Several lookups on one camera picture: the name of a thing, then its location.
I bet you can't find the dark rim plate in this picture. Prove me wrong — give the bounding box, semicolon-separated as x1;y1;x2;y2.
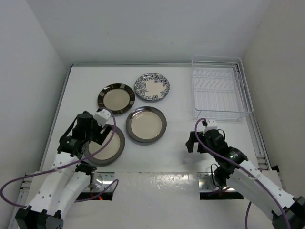
125;106;167;144
84;127;125;167

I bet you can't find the brown striped rim plate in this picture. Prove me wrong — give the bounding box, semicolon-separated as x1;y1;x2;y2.
97;83;135;115

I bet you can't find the blue floral plate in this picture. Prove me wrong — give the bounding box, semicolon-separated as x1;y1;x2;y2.
134;73;170;102

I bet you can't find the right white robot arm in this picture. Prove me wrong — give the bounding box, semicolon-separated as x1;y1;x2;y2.
185;129;305;229

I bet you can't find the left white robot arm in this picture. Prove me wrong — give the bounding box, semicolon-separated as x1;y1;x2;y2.
15;108;114;229

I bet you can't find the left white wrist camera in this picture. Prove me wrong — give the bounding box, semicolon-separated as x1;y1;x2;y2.
93;108;111;126

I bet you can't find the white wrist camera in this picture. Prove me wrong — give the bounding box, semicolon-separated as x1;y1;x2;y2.
202;118;218;134
93;108;111;126

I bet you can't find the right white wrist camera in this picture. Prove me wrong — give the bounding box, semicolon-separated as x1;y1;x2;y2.
202;118;218;134

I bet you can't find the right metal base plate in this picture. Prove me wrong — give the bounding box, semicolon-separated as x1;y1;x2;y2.
197;172;235;193

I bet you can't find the metal base plate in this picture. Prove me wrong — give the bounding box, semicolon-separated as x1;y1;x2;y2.
83;172;115;193
197;172;235;193

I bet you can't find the white wire dish rack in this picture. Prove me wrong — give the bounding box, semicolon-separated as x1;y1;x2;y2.
191;55;254;121

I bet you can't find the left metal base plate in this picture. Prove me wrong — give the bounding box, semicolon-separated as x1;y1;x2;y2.
83;172;115;193

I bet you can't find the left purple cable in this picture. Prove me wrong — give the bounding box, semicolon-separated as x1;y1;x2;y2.
0;107;120;208

